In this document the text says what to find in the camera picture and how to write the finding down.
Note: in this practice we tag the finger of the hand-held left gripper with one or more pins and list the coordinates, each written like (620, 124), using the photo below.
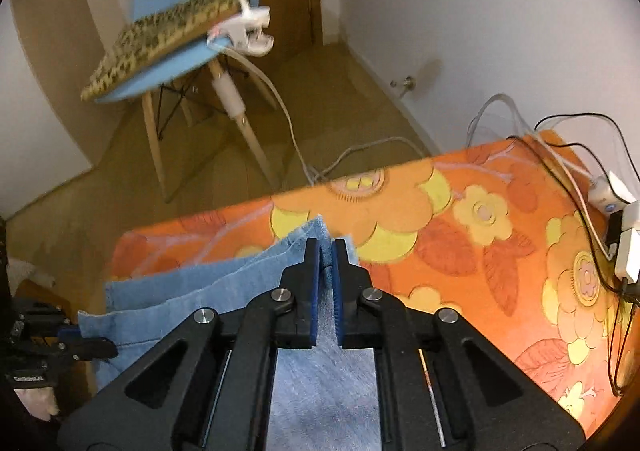
(95, 348)

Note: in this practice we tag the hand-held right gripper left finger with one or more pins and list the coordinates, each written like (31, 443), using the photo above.
(313, 281)

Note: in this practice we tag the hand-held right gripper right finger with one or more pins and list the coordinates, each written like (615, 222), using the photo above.
(339, 281)

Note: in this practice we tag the blue denim pants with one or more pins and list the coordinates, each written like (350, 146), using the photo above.
(225, 276)

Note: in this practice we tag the white fluffy cloth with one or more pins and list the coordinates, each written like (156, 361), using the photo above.
(30, 273)

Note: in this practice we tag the orange floral blanket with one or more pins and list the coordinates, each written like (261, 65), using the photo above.
(475, 281)

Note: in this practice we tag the metal door stopper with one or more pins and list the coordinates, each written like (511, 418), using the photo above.
(404, 83)

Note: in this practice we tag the white power adapter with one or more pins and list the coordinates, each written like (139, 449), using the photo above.
(607, 193)

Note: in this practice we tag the patterned woven seat cushion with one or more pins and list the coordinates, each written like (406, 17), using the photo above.
(150, 41)

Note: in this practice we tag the white charger block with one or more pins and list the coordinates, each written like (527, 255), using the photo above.
(631, 246)

